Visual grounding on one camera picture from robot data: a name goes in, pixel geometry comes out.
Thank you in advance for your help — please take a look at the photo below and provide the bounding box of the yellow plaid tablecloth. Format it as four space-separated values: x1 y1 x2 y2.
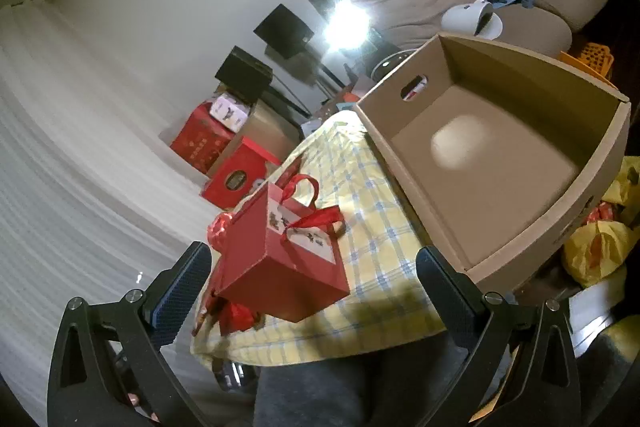
190 109 451 370

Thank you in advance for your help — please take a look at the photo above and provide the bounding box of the bright lamp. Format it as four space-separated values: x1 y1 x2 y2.
322 0 371 52

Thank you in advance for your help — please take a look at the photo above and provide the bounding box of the white printed box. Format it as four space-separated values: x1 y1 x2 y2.
210 93 249 132

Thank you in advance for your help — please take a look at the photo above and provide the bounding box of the orange plastic basket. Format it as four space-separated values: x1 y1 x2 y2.
560 42 615 80

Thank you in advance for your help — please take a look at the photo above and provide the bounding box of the open box of clutter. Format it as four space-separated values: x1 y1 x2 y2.
300 79 373 138

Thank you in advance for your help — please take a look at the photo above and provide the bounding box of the large cardboard box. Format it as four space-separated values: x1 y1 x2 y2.
354 33 632 294

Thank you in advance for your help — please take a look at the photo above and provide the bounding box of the person's grey trouser leg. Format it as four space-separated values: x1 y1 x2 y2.
255 332 468 427

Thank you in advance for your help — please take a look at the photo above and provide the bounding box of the red ribbon-handled gift box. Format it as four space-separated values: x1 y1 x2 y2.
212 174 349 323

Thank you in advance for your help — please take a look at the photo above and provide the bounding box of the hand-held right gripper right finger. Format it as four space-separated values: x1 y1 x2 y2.
415 246 588 427

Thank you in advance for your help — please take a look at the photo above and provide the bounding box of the brown cardboard carton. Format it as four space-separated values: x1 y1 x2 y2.
207 99 301 178

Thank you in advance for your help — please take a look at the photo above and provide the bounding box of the yellow plastic bag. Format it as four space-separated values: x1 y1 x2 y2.
562 157 640 288

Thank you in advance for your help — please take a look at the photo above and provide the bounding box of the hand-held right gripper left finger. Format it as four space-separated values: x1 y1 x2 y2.
47 241 213 427

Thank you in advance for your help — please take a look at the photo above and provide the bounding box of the white dome device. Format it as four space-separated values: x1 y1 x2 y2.
441 0 503 38

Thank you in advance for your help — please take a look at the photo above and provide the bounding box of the black speaker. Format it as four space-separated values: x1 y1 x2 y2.
215 47 273 102
253 4 313 58

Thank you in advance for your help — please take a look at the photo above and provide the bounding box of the white curtain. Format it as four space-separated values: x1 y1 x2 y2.
0 2 221 408

